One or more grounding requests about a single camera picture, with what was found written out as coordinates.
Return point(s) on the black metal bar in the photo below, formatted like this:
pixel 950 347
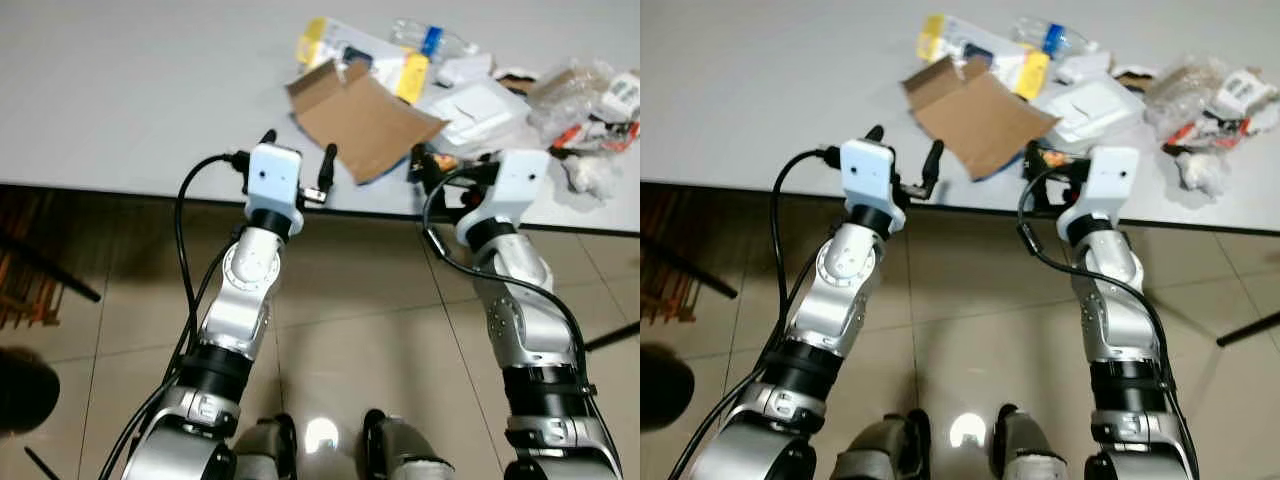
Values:
pixel 50 270
pixel 690 270

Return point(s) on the black round rubbish bin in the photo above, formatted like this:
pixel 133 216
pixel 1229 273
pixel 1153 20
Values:
pixel 25 390
pixel 665 388

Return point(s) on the orange snack wrapper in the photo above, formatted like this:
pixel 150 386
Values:
pixel 1055 157
pixel 445 160

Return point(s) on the white crumpled tissue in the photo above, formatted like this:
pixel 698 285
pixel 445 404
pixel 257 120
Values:
pixel 1203 172
pixel 592 175

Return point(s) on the clear crumpled plastic wrapper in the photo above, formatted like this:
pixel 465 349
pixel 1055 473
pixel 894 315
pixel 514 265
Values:
pixel 1185 92
pixel 570 95

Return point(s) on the white printed carton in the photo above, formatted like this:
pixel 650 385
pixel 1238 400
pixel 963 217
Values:
pixel 622 95
pixel 1245 92

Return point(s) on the yellow and white package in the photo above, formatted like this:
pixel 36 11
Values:
pixel 320 40
pixel 940 35

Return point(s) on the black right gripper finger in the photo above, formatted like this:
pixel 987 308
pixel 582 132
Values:
pixel 420 168
pixel 1033 165

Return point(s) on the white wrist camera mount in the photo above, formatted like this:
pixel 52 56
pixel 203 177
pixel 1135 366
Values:
pixel 273 175
pixel 1105 180
pixel 515 180
pixel 870 170

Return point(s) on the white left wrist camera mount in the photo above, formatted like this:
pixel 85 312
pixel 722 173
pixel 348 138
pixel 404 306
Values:
pixel 273 175
pixel 870 170

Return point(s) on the brown cardboard piece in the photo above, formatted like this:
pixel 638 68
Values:
pixel 980 115
pixel 365 120

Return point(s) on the clear bottle with blue label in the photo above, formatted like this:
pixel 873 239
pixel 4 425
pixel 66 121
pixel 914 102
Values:
pixel 432 40
pixel 1053 38

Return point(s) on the small brown scrap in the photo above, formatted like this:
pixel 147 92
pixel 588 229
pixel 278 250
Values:
pixel 517 80
pixel 1135 78

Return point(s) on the robot left leg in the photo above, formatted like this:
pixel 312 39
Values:
pixel 265 450
pixel 885 450

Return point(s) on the black table leg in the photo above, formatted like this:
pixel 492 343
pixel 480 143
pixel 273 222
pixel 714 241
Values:
pixel 612 338
pixel 1250 328

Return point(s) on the red snack wrapper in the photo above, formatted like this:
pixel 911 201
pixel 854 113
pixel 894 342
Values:
pixel 590 135
pixel 1200 132

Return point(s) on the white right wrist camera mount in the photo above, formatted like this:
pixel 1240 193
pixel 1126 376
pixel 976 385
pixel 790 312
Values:
pixel 1105 180
pixel 515 180

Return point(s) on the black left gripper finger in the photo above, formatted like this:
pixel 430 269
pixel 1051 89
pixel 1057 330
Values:
pixel 875 135
pixel 328 165
pixel 933 162
pixel 269 138

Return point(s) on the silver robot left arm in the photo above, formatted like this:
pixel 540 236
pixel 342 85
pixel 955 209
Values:
pixel 240 300
pixel 835 300

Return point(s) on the small white paper box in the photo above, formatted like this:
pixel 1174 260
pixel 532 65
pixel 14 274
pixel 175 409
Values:
pixel 465 70
pixel 1083 68

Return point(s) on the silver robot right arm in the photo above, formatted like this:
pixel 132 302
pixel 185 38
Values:
pixel 1110 310
pixel 520 320

